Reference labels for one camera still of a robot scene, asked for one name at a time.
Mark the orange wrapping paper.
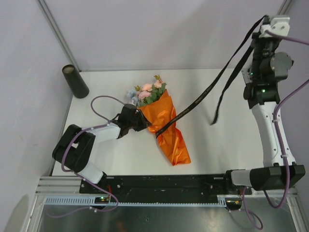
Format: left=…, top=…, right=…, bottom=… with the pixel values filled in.
left=140, top=90, right=191, bottom=166

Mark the artificial flower bunch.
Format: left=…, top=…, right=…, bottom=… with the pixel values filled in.
left=126, top=74, right=167, bottom=107

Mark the black ribbon gold lettering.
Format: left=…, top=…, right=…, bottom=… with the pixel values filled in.
left=155, top=15, right=267, bottom=138

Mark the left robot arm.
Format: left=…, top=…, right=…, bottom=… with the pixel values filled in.
left=52, top=104, right=151, bottom=193

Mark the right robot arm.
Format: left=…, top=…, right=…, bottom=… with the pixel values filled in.
left=223, top=29, right=306, bottom=194

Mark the black cylindrical vase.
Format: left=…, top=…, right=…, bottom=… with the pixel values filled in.
left=62, top=64, right=89, bottom=99

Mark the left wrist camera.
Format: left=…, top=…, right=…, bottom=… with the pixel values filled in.
left=128, top=97, right=137, bottom=106

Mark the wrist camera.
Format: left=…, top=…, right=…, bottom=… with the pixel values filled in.
left=128, top=97, right=137, bottom=106
left=259, top=15, right=290, bottom=38

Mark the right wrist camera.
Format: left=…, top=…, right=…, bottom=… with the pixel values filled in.
left=259, top=15, right=290, bottom=38

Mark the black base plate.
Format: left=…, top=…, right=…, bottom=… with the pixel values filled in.
left=80, top=174, right=243, bottom=202

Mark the right aluminium frame post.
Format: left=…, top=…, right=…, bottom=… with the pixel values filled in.
left=277, top=0, right=295, bottom=15

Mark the grey slotted cable duct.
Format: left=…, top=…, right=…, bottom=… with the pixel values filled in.
left=45, top=196, right=242, bottom=207

